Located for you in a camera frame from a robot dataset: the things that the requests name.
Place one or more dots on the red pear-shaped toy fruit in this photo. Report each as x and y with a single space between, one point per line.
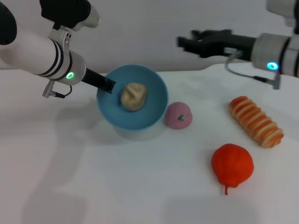
232 164

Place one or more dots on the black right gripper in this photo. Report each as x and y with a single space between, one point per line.
224 43

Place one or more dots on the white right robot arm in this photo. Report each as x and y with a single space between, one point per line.
280 53

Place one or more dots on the orange striped bread roll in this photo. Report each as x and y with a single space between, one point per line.
255 121

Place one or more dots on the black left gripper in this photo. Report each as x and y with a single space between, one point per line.
92 78

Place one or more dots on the beige egg yolk pastry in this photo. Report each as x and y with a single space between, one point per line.
134 96

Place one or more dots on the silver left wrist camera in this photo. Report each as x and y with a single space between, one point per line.
67 11

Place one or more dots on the blue bowl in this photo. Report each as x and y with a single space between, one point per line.
154 98

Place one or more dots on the pink peach-shaped pastry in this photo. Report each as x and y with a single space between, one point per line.
178 115

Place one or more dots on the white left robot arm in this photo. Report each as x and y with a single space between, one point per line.
35 51

